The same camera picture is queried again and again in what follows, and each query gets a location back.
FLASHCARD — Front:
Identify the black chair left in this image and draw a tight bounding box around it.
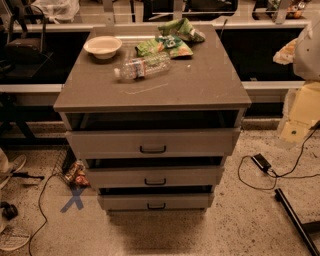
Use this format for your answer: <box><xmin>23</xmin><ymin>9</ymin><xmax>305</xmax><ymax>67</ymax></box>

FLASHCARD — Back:
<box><xmin>0</xmin><ymin>5</ymin><xmax>52</xmax><ymax>81</ymax></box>

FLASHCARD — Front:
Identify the green chip bag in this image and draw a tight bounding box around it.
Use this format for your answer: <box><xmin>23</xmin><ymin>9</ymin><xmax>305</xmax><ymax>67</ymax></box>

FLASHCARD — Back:
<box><xmin>135</xmin><ymin>35</ymin><xmax>193</xmax><ymax>58</ymax></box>
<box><xmin>158</xmin><ymin>18</ymin><xmax>206</xmax><ymax>42</ymax></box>

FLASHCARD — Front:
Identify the grey drawer cabinet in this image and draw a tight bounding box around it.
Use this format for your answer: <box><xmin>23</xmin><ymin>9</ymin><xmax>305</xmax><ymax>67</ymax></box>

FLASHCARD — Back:
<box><xmin>54</xmin><ymin>25</ymin><xmax>251</xmax><ymax>197</ymax></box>

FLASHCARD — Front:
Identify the black caster wheel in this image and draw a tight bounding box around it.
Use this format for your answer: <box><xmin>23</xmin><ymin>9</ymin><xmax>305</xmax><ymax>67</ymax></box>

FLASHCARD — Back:
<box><xmin>0</xmin><ymin>202</ymin><xmax>18</xmax><ymax>220</ymax></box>

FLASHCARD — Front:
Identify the clear plastic water bottle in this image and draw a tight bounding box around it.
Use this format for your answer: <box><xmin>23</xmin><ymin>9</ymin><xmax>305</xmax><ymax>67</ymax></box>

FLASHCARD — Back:
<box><xmin>114</xmin><ymin>52</ymin><xmax>171</xmax><ymax>80</ymax></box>

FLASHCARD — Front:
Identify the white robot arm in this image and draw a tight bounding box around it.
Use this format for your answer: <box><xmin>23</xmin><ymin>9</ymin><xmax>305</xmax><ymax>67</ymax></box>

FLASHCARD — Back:
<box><xmin>293</xmin><ymin>15</ymin><xmax>320</xmax><ymax>81</ymax></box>

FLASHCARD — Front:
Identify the grey drawer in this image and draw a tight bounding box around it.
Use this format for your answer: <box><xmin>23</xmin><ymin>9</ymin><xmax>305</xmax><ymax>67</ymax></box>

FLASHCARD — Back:
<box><xmin>66</xmin><ymin>128</ymin><xmax>240</xmax><ymax>159</ymax></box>
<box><xmin>86</xmin><ymin>166</ymin><xmax>224</xmax><ymax>189</ymax></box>
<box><xmin>98</xmin><ymin>193</ymin><xmax>214</xmax><ymax>211</ymax></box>

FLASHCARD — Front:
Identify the black cable right floor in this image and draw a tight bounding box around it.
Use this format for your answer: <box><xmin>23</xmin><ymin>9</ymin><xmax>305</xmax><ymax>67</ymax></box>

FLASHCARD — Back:
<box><xmin>237</xmin><ymin>124</ymin><xmax>320</xmax><ymax>192</ymax></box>

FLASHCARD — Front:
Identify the black power adapter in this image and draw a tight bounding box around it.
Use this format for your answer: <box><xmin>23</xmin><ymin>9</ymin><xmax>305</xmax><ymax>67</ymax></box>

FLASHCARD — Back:
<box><xmin>251</xmin><ymin>154</ymin><xmax>271</xmax><ymax>173</ymax></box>

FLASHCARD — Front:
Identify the white paper bowl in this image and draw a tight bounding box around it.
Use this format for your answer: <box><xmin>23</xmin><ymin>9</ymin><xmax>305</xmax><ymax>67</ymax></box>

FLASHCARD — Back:
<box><xmin>83</xmin><ymin>36</ymin><xmax>122</xmax><ymax>60</ymax></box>

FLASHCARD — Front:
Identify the green chip bag rear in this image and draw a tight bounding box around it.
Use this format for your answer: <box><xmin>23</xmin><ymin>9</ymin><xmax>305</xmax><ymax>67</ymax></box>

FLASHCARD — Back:
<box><xmin>158</xmin><ymin>18</ymin><xmax>206</xmax><ymax>42</ymax></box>

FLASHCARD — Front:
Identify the white sneaker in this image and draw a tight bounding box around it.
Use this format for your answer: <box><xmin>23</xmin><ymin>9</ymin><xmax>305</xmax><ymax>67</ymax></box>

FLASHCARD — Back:
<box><xmin>0</xmin><ymin>225</ymin><xmax>31</xmax><ymax>251</ymax></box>
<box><xmin>0</xmin><ymin>154</ymin><xmax>27</xmax><ymax>189</ymax></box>

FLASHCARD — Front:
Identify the white sneaker upper left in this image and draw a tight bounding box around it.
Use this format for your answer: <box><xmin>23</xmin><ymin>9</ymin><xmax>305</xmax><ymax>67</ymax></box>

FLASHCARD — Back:
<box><xmin>0</xmin><ymin>154</ymin><xmax>27</xmax><ymax>189</ymax></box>

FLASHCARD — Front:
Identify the black cable left floor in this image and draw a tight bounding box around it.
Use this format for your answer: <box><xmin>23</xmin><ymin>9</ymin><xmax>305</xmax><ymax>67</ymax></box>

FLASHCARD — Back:
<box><xmin>27</xmin><ymin>173</ymin><xmax>57</xmax><ymax>256</ymax></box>

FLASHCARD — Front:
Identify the black metal floor bar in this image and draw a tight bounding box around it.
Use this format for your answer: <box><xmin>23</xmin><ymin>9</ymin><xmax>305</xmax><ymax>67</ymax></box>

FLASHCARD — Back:
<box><xmin>275</xmin><ymin>189</ymin><xmax>320</xmax><ymax>256</ymax></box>

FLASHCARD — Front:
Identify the black cable floor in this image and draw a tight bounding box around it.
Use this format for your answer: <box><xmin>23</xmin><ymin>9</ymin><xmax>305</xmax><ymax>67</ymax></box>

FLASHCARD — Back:
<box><xmin>237</xmin><ymin>124</ymin><xmax>320</xmax><ymax>192</ymax></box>
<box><xmin>27</xmin><ymin>173</ymin><xmax>57</xmax><ymax>256</ymax></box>

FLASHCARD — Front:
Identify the white sneaker bottom left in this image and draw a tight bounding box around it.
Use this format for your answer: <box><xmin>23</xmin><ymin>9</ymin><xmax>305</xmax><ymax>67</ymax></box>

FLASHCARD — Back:
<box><xmin>0</xmin><ymin>225</ymin><xmax>31</xmax><ymax>251</ymax></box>

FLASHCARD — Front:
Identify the blue tape cross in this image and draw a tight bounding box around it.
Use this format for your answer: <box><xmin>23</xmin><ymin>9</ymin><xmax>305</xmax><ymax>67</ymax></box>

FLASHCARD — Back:
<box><xmin>60</xmin><ymin>188</ymin><xmax>84</xmax><ymax>213</ymax></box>

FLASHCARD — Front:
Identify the green chip bag front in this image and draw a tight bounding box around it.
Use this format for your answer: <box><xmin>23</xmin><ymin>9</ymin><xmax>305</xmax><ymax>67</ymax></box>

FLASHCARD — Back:
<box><xmin>135</xmin><ymin>35</ymin><xmax>193</xmax><ymax>58</ymax></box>

